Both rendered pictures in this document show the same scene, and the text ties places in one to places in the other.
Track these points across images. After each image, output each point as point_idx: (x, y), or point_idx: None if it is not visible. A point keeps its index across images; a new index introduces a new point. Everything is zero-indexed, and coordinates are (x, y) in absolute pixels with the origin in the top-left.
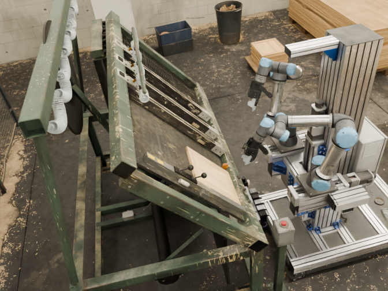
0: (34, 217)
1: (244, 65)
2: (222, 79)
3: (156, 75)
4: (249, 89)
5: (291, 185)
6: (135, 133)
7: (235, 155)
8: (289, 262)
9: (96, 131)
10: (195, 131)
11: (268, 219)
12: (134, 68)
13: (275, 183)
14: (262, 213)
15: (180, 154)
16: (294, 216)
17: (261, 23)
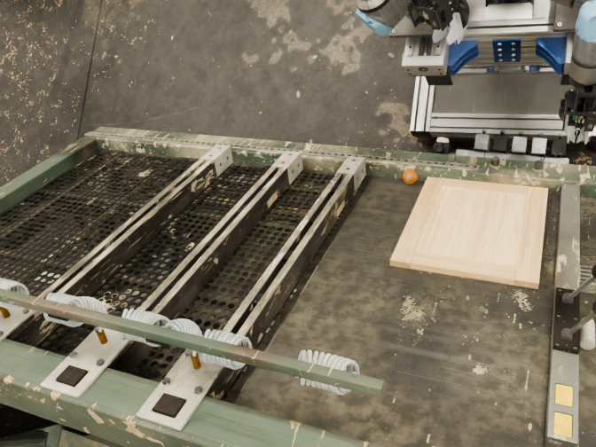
0: None
1: (17, 4)
2: (36, 68)
3: (100, 247)
4: (430, 11)
5: (568, 52)
6: (429, 435)
7: (261, 127)
8: (592, 138)
9: None
10: (326, 214)
11: (477, 133)
12: (109, 329)
13: (367, 81)
14: (560, 146)
15: (435, 293)
16: None
17: None
